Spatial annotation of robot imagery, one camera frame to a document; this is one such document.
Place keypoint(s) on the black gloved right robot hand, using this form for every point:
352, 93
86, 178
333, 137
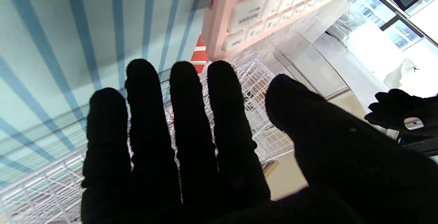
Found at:
205, 166

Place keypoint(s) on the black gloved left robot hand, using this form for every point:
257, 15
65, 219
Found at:
397, 111

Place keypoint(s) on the teal striped mouse pad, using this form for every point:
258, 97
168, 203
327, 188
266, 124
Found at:
68, 46

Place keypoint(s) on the pink and white keyboard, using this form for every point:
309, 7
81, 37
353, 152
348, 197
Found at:
260, 8

